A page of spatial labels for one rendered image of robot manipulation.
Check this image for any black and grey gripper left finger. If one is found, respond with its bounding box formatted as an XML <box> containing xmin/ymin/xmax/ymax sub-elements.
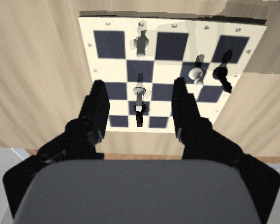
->
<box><xmin>3</xmin><ymin>79</ymin><xmax>110</xmax><ymax>220</ymax></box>

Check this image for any white chess pawn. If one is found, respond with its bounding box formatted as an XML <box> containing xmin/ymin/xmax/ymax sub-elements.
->
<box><xmin>134</xmin><ymin>37</ymin><xmax>149</xmax><ymax>60</ymax></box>
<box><xmin>189</xmin><ymin>67</ymin><xmax>204</xmax><ymax>88</ymax></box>

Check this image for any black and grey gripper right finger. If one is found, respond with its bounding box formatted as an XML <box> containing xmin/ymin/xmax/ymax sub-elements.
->
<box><xmin>171</xmin><ymin>77</ymin><xmax>280</xmax><ymax>224</ymax></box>

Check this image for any black and cream chessboard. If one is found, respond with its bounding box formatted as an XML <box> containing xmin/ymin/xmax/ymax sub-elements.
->
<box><xmin>79</xmin><ymin>16</ymin><xmax>267</xmax><ymax>133</ymax></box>

